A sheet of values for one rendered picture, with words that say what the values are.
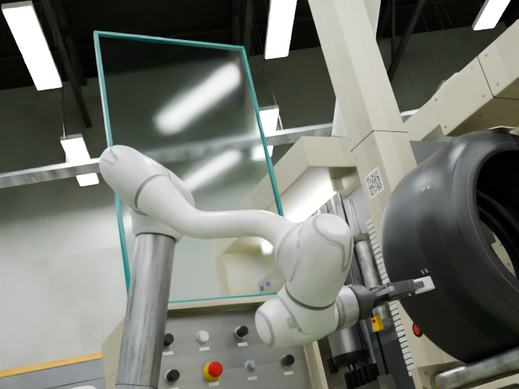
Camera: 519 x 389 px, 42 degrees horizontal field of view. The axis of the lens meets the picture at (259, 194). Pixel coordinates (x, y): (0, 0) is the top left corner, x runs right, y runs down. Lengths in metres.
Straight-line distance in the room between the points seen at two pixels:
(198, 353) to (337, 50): 1.06
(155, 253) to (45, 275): 9.95
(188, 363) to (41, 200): 10.26
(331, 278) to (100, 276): 10.26
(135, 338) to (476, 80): 1.23
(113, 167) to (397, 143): 0.90
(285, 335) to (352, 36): 1.23
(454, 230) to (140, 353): 0.77
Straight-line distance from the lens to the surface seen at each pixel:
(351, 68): 2.19
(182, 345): 1.95
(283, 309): 1.30
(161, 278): 1.67
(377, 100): 2.15
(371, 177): 2.07
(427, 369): 1.81
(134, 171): 1.57
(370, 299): 1.42
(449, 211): 1.56
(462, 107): 2.17
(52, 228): 11.85
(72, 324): 11.28
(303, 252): 1.21
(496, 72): 2.08
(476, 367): 1.68
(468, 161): 1.65
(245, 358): 2.01
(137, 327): 1.64
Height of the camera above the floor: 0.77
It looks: 23 degrees up
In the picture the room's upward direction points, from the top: 13 degrees counter-clockwise
